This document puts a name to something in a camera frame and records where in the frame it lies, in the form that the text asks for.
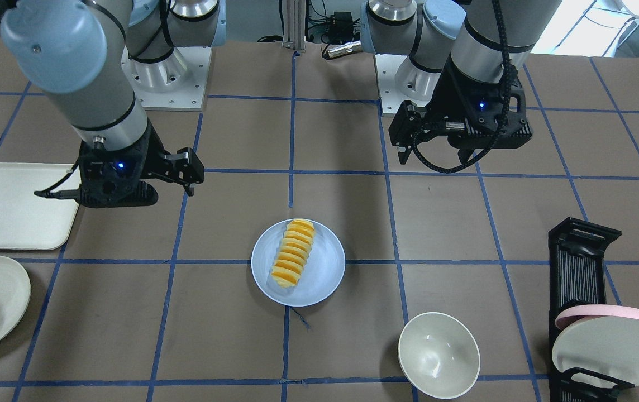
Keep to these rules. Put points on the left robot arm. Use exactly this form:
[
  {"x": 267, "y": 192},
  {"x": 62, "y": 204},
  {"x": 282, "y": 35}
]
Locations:
[{"x": 476, "y": 48}]

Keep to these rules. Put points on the aluminium frame post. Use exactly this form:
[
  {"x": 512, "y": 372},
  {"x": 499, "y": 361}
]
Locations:
[{"x": 294, "y": 24}]

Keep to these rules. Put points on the light blue plate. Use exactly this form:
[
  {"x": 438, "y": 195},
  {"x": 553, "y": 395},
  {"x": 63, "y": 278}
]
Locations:
[{"x": 321, "y": 277}]

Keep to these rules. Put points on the cream bowl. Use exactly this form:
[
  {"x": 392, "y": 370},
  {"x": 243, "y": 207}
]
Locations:
[{"x": 439, "y": 355}]

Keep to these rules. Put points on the cream rectangular tray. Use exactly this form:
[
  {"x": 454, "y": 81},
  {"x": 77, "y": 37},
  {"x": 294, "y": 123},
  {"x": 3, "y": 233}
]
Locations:
[{"x": 28, "y": 222}]

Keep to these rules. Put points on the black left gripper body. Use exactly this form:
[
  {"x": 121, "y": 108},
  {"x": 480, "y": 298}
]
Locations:
[{"x": 447, "y": 96}]

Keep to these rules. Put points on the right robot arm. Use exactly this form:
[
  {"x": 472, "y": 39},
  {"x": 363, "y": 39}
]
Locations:
[{"x": 71, "y": 50}]

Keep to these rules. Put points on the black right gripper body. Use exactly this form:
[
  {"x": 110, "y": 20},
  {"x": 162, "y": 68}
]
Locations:
[{"x": 156, "y": 157}]

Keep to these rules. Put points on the pink plate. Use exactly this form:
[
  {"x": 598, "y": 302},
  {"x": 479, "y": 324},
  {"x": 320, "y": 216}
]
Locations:
[{"x": 573, "y": 314}]

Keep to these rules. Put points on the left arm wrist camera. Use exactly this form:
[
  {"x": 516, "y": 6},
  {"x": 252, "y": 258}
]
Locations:
[{"x": 407, "y": 129}]

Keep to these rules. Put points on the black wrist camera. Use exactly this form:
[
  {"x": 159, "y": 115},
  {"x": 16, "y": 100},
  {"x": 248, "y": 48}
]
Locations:
[{"x": 183, "y": 168}]

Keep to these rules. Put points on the sliced yellow bread loaf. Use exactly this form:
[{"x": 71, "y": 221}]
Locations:
[{"x": 293, "y": 252}]

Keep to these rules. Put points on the cream plate in rack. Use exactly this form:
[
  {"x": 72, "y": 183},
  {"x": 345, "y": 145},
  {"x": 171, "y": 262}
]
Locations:
[{"x": 607, "y": 345}]

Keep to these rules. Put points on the black dish rack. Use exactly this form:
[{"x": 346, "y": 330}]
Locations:
[{"x": 576, "y": 261}]

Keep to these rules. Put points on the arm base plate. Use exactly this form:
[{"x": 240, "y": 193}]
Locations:
[
  {"x": 399, "y": 81},
  {"x": 185, "y": 89}
]

